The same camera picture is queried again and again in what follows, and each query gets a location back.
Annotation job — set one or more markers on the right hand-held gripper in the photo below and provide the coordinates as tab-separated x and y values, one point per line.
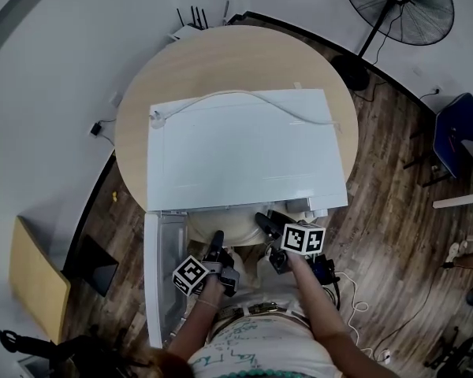
303	238

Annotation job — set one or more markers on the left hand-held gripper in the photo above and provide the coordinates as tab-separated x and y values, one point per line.
189	276

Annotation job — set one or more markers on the round glass turntable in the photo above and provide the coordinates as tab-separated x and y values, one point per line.
236	227

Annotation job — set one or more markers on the person's right forearm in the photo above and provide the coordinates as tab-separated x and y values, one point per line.
323	317

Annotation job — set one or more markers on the person's left forearm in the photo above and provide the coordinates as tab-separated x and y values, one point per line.
189	333

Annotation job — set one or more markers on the person's left hand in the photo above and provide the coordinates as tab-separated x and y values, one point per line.
213	291

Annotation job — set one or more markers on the person's light trousers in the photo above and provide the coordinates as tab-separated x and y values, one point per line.
252	286

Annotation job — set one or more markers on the white microwave door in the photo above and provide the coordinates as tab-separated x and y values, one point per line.
153	274

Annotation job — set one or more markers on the white microwave oven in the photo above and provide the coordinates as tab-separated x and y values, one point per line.
244	156

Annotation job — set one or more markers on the person's belt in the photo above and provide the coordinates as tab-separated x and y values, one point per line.
260	309

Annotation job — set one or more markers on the small yellow floor object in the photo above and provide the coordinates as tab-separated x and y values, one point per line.
113	197

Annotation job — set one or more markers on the person's white printed shirt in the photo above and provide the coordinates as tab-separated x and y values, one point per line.
260	349

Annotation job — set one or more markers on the black flat panel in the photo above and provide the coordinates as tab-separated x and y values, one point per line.
96	274

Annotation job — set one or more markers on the beige tape strip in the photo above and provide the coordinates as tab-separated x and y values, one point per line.
297	85

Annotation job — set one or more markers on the black power adapter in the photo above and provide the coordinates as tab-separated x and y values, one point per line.
95	129

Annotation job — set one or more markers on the round wooden table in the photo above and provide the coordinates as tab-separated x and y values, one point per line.
228	61

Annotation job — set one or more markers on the white power strip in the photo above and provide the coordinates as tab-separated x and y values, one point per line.
385	355

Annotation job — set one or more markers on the yellow wooden board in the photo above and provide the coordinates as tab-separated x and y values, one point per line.
35	282

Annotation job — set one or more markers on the black office chair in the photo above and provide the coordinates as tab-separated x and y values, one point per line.
63	353

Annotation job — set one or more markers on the wooden desk with white legs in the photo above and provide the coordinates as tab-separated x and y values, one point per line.
461	201

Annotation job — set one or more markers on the blue chair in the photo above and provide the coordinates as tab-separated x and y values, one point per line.
453	132

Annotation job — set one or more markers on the white router with black antennas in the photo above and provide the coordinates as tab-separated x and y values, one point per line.
185	32

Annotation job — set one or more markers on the black floor equipment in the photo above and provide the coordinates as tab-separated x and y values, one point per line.
457	353

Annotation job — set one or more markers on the white wall plate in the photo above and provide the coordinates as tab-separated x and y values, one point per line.
116	100

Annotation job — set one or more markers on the white wall socket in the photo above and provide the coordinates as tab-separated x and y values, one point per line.
436	91

